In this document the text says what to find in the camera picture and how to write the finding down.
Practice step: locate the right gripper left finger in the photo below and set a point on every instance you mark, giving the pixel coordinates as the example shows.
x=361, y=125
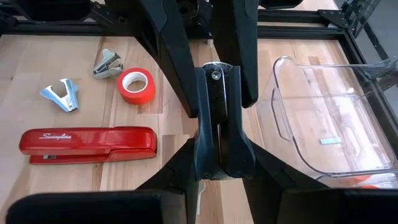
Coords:
x=124, y=208

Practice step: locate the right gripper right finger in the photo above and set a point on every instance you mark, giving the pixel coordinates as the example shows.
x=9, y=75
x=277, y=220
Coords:
x=311, y=208

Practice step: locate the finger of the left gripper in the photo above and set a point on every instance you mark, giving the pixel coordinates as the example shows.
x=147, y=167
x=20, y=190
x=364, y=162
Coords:
x=174, y=56
x=245, y=46

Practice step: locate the orange tape roll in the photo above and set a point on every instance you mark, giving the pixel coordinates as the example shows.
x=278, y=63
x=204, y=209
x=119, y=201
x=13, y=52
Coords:
x=357, y=181

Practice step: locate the red tape roll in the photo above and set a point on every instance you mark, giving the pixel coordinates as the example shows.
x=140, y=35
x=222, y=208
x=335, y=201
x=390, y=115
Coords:
x=140, y=98

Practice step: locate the grey cream staple remover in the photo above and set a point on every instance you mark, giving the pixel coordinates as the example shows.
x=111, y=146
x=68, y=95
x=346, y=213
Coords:
x=109, y=62

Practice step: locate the light blue staple remover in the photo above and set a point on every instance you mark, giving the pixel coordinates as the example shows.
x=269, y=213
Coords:
x=70, y=93

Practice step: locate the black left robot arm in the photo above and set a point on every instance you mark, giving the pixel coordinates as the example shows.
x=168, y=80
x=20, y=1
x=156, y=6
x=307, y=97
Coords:
x=53, y=9

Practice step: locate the red stapler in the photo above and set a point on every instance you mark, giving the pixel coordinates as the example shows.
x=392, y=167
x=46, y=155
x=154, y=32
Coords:
x=87, y=140

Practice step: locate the clear plastic bin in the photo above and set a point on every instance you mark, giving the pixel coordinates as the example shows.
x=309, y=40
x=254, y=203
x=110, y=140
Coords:
x=326, y=118
x=388, y=183

